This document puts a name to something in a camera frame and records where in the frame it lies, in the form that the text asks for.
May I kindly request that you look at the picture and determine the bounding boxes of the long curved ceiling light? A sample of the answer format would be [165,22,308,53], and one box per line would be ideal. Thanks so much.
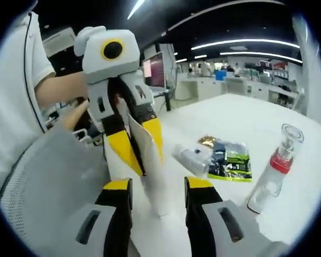
[191,39,300,51]

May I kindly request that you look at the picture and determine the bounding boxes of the person's left hand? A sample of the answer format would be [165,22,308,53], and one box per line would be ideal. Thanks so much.
[57,97,90,131]

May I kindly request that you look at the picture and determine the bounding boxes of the gold foil skincare sachet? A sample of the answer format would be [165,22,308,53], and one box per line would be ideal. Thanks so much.
[197,135,217,148]

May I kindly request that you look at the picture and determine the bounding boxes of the blue white skincare packet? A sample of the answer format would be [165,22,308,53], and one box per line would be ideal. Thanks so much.
[211,141,247,161]

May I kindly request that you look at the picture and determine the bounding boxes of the grey mesh chair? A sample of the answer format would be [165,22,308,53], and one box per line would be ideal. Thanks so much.
[0,128,110,252]

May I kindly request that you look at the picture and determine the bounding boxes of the short curved ceiling light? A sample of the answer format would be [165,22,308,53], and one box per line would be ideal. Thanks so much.
[219,51,303,64]

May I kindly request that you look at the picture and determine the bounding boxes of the person's white shirt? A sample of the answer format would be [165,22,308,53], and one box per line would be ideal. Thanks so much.
[0,10,57,188]

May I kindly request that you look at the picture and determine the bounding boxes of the thin black cable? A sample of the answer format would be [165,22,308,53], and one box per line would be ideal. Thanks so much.
[22,12,48,133]

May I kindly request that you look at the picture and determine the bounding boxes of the ceiling air conditioner unit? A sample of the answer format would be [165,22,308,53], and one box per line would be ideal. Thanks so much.
[42,26,77,51]

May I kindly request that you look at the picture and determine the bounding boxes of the clear skincare sachet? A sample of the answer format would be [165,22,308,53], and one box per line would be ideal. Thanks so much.
[172,143,212,178]

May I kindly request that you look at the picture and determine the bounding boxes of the red collar skincare pump bottle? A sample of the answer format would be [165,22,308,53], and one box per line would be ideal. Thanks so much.
[247,123,305,215]

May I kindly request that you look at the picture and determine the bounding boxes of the white skincare tube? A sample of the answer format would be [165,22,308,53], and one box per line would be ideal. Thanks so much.
[127,114,174,217]

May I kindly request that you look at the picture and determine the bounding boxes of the white low cabinet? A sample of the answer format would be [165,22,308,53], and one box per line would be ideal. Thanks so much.
[175,79,225,101]

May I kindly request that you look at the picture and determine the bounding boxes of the computer monitor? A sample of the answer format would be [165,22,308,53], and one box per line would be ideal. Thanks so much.
[143,52,166,89]

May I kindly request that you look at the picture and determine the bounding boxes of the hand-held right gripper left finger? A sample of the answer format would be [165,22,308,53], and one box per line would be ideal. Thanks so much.
[61,177,134,257]

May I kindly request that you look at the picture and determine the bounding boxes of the side desk with black legs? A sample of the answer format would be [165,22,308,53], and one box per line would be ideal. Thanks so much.
[149,88,172,112]

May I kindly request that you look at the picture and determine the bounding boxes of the straight ceiling light strip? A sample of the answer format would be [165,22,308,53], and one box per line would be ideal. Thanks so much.
[127,0,150,20]

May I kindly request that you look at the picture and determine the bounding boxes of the green black skincare packet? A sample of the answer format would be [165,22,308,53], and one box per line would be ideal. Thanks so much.
[207,149,254,183]

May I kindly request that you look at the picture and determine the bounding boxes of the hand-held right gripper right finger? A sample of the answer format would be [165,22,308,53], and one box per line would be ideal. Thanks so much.
[184,176,292,257]

